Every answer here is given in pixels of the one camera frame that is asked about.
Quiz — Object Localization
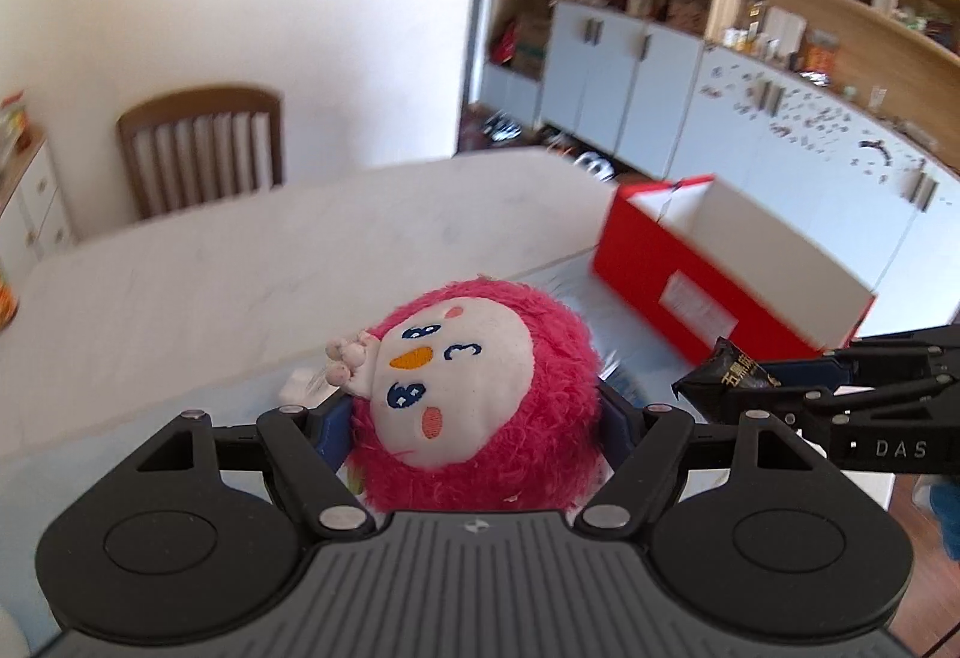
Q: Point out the black snack packet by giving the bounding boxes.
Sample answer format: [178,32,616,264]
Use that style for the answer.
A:
[672,337,781,422]

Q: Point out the pink plush toy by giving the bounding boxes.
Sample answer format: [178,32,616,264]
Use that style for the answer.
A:
[325,277,604,513]

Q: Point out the red white cardboard box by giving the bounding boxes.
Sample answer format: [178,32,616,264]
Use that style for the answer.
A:
[592,177,874,365]

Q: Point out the wooden chair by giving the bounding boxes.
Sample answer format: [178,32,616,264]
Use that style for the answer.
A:
[116,84,286,220]

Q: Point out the white side drawer cabinet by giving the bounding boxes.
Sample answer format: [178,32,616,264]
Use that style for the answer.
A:
[0,128,76,292]

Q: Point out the white wall cabinet unit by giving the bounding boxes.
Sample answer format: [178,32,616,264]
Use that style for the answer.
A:
[459,0,958,334]

